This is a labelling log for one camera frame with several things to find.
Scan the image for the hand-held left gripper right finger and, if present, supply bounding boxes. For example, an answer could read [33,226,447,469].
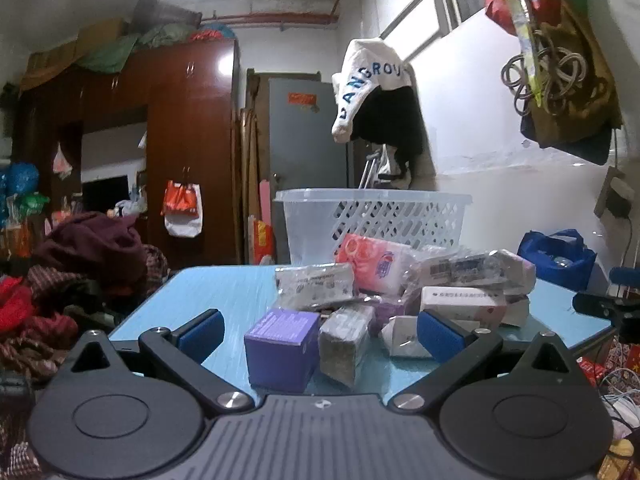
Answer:
[387,309,573,413]

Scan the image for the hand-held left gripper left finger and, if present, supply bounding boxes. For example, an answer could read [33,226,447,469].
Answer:
[70,308,255,417]

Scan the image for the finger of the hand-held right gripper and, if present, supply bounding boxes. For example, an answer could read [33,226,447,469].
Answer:
[572,290,640,342]
[608,266,640,289]

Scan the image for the white and pink box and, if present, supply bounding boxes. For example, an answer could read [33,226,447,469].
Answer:
[419,286,531,332]

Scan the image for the purple packet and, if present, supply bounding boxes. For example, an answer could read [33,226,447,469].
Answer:
[369,294,422,332]

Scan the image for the long white box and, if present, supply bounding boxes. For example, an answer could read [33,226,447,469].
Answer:
[414,249,537,297]

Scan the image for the purple box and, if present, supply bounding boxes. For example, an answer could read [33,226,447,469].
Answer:
[243,308,321,394]

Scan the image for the grey box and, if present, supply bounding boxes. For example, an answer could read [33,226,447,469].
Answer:
[318,303,376,389]

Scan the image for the pink tissue pack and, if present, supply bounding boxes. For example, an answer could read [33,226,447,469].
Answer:
[335,233,419,295]

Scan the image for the white plastic basket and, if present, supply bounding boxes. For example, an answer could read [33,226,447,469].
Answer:
[274,188,474,267]

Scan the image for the blue fabric bag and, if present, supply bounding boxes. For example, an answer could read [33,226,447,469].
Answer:
[517,229,598,291]

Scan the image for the red packets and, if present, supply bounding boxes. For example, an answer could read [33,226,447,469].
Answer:
[574,354,609,387]

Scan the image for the red and yellow bag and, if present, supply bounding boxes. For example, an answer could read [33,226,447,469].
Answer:
[248,214,276,266]

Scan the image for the orange and white plastic bag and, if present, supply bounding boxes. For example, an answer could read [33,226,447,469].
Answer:
[160,179,204,239]

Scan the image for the maroon clothes pile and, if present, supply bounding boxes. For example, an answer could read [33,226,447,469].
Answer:
[29,211,149,302]

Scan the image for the plaid cloth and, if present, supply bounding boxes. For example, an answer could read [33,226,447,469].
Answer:
[0,309,82,382]

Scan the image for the black television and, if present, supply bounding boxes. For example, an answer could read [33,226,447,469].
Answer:
[81,175,130,216]

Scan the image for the wooden boards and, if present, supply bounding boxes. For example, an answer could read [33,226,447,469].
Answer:
[239,69,271,262]

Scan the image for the metal crutches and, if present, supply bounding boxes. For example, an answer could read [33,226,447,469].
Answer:
[356,149,382,191]

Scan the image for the red cloth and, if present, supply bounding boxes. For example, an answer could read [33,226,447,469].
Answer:
[0,274,34,337]

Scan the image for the brown wooden wardrobe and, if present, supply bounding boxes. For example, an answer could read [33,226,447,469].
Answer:
[14,39,242,267]

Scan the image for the pink plastic bag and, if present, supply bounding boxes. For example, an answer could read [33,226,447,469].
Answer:
[52,142,74,181]

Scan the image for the black hanging garment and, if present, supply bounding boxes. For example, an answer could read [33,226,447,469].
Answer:
[349,85,427,182]

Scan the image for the grey metal door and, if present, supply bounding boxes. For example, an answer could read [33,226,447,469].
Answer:
[267,77,352,197]

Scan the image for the blue plastic bag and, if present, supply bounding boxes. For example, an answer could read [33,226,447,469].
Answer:
[0,162,40,197]

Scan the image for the yellow green strip bag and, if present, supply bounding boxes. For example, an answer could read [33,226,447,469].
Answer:
[492,0,545,107]

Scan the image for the white lettered garment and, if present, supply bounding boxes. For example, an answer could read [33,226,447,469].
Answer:
[330,38,416,144]

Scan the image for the green cloth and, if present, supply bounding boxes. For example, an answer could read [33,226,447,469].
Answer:
[76,34,142,74]

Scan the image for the cardboard box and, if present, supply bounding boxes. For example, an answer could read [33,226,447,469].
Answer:
[19,17,127,92]

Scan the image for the red ceiling pipe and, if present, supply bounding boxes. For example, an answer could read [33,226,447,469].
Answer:
[199,9,342,27]

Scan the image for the wall power adapter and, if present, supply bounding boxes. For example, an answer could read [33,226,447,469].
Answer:
[594,166,637,221]

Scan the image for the white cables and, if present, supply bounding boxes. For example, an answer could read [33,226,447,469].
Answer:
[599,364,640,428]

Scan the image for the coiled grey rope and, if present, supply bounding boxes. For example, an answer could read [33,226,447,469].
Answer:
[501,24,594,114]

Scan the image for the metal hanging rail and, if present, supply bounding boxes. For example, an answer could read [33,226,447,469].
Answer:
[379,0,467,42]

